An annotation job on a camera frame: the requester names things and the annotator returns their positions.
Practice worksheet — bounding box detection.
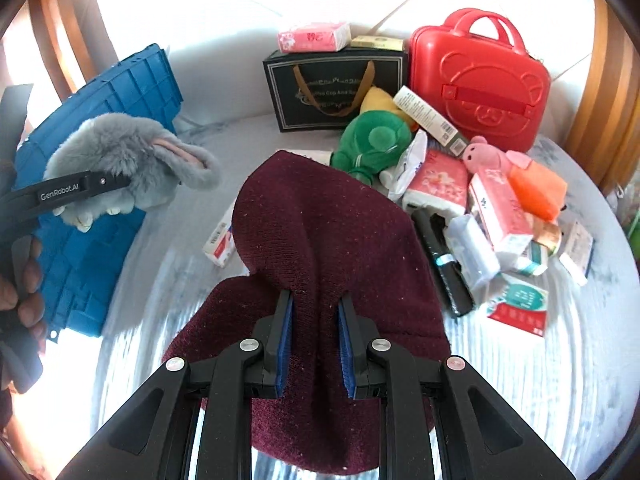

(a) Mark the person's left hand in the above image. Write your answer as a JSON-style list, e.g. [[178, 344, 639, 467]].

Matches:
[[0, 237, 48, 356]]

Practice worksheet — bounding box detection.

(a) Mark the teal white small box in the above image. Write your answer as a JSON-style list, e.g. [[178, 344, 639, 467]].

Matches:
[[511, 212, 562, 276]]

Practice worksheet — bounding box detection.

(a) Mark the white red tissue pack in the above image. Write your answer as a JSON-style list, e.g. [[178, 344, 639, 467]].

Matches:
[[469, 168, 533, 258]]

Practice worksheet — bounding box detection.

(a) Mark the white red small box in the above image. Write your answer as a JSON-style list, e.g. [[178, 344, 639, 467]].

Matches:
[[202, 202, 235, 268]]

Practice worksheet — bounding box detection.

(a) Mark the small white medicine box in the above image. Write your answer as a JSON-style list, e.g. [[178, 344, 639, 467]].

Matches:
[[559, 220, 593, 287]]

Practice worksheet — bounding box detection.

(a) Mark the yellow plush toy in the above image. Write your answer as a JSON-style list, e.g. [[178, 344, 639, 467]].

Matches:
[[360, 86, 418, 132]]

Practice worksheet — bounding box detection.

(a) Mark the maroon knitted cloth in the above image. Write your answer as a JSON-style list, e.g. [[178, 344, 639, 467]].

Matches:
[[166, 152, 450, 474]]

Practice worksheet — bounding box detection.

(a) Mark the pink pig plush orange dress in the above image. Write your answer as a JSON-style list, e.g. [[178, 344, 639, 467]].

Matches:
[[461, 136, 568, 222]]

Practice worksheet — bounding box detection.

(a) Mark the black gift bag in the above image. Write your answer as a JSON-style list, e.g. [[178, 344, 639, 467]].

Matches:
[[262, 47, 409, 132]]

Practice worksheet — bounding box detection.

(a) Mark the red green medicine box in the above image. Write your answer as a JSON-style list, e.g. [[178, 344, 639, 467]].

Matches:
[[483, 273, 548, 337]]

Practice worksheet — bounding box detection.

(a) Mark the pink floral tissue pack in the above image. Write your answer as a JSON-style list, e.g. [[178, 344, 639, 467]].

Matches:
[[401, 150, 469, 219]]

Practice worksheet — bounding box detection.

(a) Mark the olive small box on bag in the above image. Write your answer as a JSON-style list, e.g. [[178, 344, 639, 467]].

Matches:
[[349, 35, 405, 52]]

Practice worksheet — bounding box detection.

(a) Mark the green plush frog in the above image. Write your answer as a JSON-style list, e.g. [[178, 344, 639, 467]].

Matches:
[[330, 110, 412, 185]]

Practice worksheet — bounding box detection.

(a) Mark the long white barcode box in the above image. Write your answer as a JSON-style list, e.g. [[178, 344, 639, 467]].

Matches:
[[393, 86, 469, 157]]

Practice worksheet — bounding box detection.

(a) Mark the pink tissue pack on bag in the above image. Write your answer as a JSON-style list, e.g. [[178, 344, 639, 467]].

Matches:
[[277, 23, 352, 53]]

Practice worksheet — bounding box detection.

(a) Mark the white wet wipes pack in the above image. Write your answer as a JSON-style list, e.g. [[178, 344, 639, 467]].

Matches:
[[378, 129, 428, 203]]

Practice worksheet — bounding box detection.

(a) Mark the blue plastic storage crate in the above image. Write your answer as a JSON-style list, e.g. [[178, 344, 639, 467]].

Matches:
[[12, 42, 185, 338]]

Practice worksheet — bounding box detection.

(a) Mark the black garbage bag roll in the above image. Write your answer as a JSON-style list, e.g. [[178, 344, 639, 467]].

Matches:
[[411, 208, 474, 318]]

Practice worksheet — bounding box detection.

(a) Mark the grey plush elephant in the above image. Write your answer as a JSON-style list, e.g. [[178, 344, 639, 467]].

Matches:
[[43, 113, 221, 233]]

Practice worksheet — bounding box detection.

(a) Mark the wooden door frame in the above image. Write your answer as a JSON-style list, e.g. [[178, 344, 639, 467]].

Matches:
[[564, 0, 639, 194]]

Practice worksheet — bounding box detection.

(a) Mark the clear plastic case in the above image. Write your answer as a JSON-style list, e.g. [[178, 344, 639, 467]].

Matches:
[[445, 214, 500, 306]]

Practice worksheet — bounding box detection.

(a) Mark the red bear suitcase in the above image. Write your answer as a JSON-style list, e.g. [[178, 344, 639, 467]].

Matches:
[[409, 8, 551, 152]]

